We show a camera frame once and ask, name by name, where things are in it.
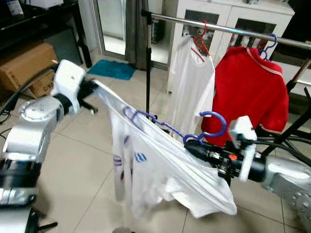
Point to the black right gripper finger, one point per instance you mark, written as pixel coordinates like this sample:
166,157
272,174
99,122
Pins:
197,144
197,152

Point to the purple plastic hanger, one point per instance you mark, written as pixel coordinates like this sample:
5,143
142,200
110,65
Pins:
273,44
214,113

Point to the white printed t-shirt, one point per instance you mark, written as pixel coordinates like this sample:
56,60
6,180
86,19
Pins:
160,170

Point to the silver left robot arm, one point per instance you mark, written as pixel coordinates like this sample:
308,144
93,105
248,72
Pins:
29,131

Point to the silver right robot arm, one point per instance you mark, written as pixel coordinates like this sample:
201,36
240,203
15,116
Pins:
286,179

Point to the red plastic hanger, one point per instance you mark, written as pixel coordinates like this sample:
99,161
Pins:
198,41

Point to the teal floor mat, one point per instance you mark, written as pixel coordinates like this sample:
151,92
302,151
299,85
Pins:
112,69

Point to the grey box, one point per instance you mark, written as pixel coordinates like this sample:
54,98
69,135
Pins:
65,46

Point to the plain white t-shirt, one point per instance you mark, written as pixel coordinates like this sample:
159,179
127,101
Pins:
192,92

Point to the brown cardboard box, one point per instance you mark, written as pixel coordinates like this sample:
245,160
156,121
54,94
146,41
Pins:
24,65

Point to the glass door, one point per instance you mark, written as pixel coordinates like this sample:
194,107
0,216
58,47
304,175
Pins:
112,24

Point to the red collared shirt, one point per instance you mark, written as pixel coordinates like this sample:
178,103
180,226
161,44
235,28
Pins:
248,92

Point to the grey curtain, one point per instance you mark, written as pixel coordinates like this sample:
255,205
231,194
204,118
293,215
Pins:
133,29

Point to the black table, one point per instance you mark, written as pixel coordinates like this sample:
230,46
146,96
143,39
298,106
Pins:
48,14

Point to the metal clothes rack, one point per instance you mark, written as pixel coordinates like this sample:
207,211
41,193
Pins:
218,28

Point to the low white glass-door cabinet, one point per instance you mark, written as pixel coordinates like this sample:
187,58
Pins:
272,14

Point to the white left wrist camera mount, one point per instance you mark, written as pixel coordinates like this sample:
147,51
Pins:
68,80

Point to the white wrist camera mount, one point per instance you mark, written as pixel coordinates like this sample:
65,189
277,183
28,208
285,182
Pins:
240,128
68,80

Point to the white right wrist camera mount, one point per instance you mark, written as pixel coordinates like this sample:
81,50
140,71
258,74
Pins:
240,128

